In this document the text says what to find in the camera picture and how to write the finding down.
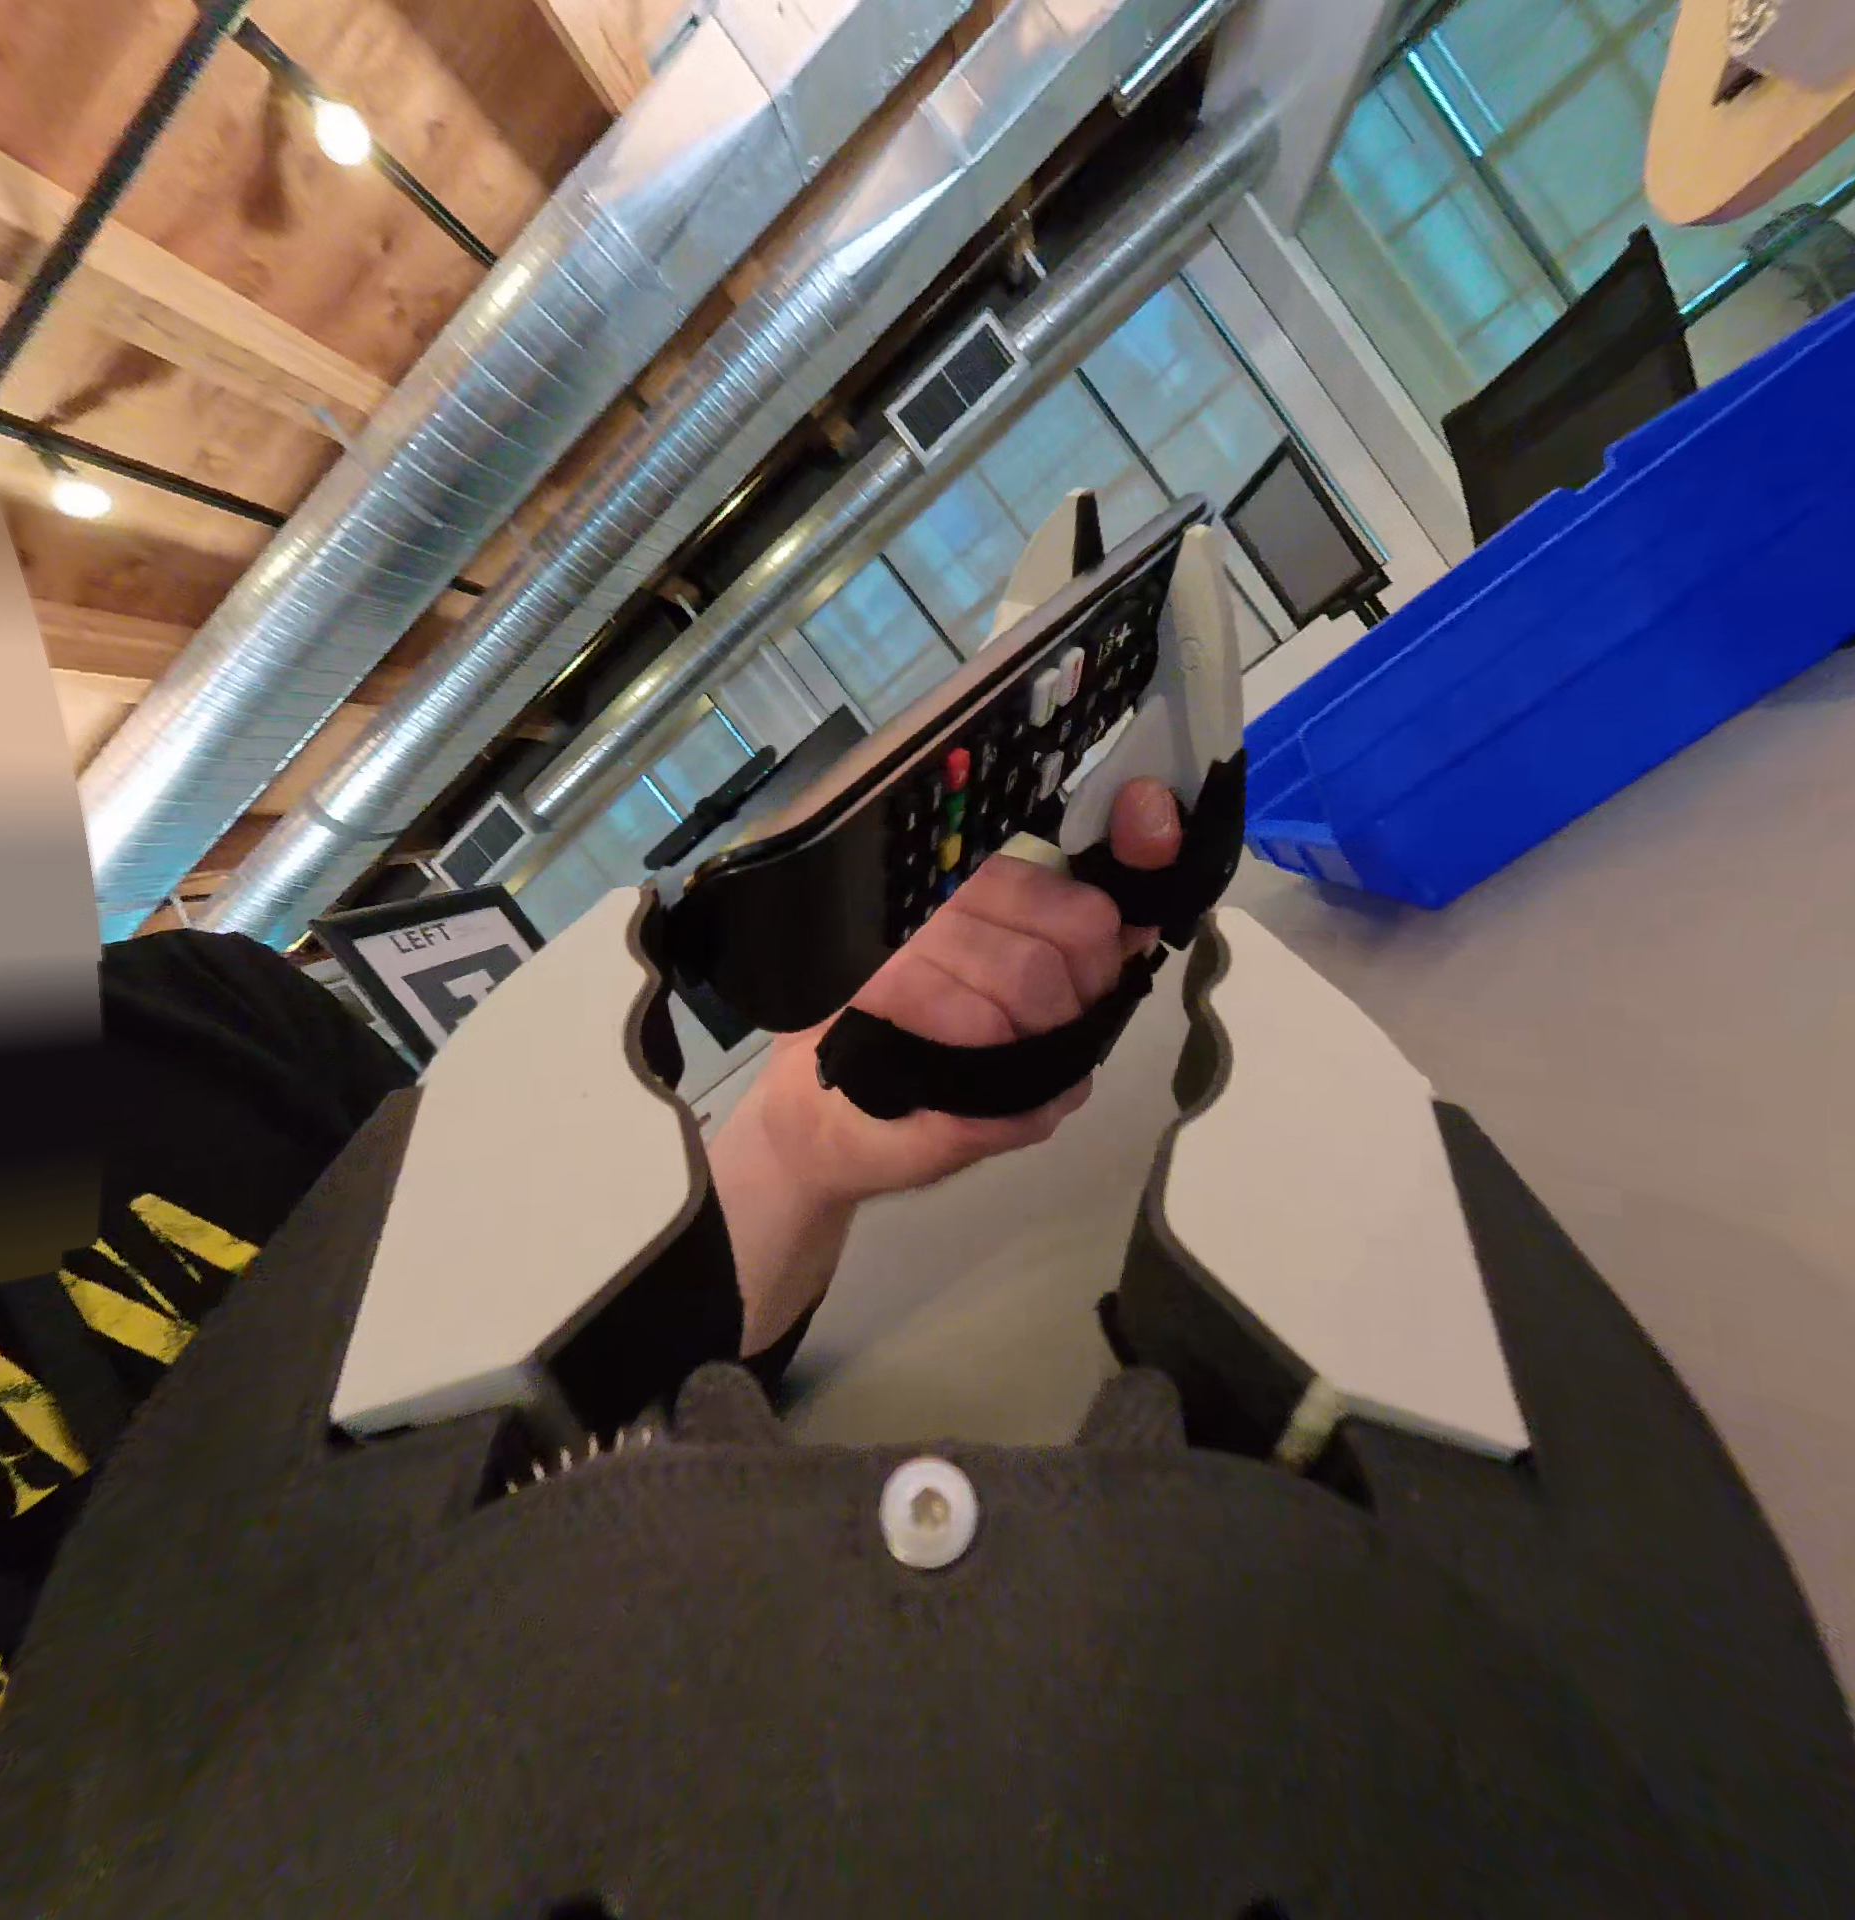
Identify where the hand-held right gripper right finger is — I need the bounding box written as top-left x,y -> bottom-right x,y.
1101,903 -> 1530,1468

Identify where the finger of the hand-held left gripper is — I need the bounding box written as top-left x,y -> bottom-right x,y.
1156,523 -> 1246,781
998,487 -> 1105,653

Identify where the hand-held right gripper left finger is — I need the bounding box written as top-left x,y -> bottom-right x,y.
332,884 -> 746,1449

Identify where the blue plastic bin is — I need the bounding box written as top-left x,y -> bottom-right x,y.
1237,276 -> 1855,913

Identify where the black remote control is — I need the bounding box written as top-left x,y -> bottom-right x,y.
638,499 -> 1217,1037

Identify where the person's left forearm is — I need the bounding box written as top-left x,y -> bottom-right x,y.
708,1146 -> 876,1406

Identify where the person's left hand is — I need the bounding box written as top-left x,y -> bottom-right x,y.
708,776 -> 1187,1208

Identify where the dark framed screen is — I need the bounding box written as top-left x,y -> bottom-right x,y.
1222,439 -> 1390,626

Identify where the white vent grille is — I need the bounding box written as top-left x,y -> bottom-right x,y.
881,306 -> 1036,460
429,796 -> 547,895

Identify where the framed checker marker sign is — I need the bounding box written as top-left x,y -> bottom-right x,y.
310,884 -> 550,1070

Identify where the person's black yellow shirt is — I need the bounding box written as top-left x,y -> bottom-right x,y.
0,926 -> 420,1794

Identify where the black mounted bar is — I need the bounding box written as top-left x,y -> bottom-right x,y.
645,747 -> 784,876

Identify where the black monitor back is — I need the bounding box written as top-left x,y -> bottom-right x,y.
1440,229 -> 1699,547

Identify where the wooden board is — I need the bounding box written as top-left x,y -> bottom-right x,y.
1643,0 -> 1855,232

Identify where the black ceiling pipe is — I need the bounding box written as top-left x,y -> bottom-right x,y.
0,0 -> 251,415

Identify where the silver spiral duct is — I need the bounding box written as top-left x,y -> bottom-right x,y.
78,0 -> 1214,919
516,226 -> 1261,822
192,91 -> 1297,953

